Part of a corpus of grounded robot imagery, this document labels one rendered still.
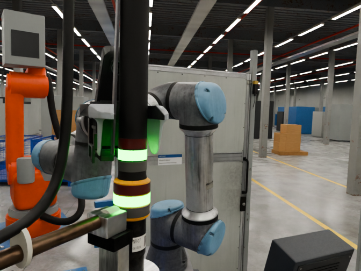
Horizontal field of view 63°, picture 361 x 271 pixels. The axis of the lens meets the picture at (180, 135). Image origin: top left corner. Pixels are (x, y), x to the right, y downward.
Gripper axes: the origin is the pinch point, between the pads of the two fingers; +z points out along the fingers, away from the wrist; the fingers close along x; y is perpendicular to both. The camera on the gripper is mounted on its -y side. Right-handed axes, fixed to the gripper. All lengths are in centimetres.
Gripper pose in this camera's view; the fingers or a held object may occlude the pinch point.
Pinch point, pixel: (137, 109)
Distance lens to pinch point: 32.1
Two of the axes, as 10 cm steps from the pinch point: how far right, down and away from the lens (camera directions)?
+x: -9.2, 0.1, -4.0
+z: 4.0, 0.9, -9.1
